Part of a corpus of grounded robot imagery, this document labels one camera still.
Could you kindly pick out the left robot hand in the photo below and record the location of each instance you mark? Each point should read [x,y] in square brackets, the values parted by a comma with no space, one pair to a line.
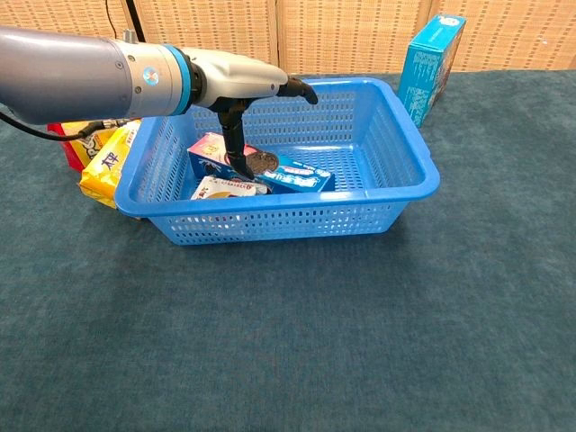
[238,78]

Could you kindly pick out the small white snack packet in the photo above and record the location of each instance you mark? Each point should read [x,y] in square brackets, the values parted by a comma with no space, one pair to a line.
[220,189]

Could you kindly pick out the blue Oreo cookie box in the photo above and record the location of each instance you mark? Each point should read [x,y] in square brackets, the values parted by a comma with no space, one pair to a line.
[297,177]

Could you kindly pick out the yellow cracker pack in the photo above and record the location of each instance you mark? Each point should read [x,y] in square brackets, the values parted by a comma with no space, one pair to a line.
[105,175]

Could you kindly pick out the yellow Lipo snack bag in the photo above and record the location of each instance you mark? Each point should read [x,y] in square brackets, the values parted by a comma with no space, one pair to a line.
[76,148]

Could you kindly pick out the blue chocolate chip cookie box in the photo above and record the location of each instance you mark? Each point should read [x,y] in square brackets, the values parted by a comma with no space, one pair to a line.
[423,76]

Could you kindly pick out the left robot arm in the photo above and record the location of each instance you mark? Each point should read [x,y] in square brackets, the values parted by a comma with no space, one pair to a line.
[67,76]

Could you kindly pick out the blue plastic basket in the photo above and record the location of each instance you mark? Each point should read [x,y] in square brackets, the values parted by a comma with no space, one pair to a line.
[279,220]

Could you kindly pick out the woven bamboo screen panel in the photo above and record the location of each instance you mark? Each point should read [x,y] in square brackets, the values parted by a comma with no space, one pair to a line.
[225,22]
[54,13]
[351,31]
[517,31]

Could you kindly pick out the black tripod pole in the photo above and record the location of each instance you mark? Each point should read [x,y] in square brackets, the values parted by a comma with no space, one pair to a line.
[134,20]

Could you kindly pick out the teal table cloth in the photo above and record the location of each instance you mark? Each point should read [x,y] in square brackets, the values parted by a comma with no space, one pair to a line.
[288,337]

